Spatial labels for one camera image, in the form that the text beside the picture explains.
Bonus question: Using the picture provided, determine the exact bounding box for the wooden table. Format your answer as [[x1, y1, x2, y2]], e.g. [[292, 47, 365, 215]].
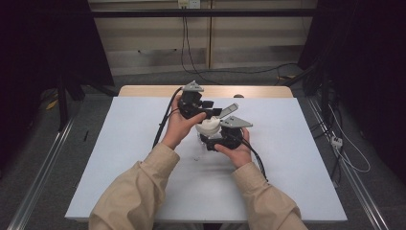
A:
[[118, 84, 294, 99]]

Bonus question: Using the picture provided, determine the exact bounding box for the right hand-held gripper black cable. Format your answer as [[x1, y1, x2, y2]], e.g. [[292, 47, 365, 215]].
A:
[[237, 136, 270, 183]]

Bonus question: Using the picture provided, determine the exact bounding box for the black socket cable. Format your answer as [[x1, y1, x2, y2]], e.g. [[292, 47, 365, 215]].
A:
[[185, 15, 300, 75], [180, 15, 222, 85]]

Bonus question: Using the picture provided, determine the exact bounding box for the white floor cable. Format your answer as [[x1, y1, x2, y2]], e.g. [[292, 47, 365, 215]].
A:
[[327, 104, 372, 174]]

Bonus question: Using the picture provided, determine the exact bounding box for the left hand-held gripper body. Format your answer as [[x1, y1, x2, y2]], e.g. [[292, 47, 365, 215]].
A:
[[177, 80, 214, 120]]

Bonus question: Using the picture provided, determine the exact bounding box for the white table cover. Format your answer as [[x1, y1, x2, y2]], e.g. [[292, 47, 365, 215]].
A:
[[64, 96, 349, 223]]

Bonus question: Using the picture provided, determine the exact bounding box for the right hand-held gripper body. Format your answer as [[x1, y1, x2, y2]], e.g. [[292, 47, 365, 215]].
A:
[[219, 115, 254, 150]]

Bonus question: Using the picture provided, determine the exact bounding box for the aluminium floor rail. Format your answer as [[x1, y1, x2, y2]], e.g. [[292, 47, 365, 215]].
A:
[[6, 116, 77, 230], [306, 95, 391, 230]]

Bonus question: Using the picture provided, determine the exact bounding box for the white wall socket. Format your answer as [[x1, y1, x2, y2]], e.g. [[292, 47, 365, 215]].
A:
[[177, 0, 201, 10]]

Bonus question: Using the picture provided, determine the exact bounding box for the left hand-held gripper black cable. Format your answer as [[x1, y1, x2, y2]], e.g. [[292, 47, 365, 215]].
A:
[[151, 86, 184, 150]]

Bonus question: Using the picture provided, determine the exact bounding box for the person's left hand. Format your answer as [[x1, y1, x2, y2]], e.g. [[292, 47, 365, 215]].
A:
[[160, 94, 208, 150]]

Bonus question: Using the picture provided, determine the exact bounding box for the glass cup with cream lid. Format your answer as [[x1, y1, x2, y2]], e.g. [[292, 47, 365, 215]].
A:
[[194, 103, 240, 153]]

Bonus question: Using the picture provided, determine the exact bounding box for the white power strip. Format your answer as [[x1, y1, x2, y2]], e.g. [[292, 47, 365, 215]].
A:
[[330, 135, 344, 150]]

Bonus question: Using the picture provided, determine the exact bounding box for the hand-held gripper black cable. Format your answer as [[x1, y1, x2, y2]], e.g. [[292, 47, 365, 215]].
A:
[[151, 86, 184, 150], [237, 136, 270, 183]]

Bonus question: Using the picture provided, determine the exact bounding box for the person's right hand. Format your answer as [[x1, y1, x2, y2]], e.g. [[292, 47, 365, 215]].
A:
[[214, 127, 254, 170]]

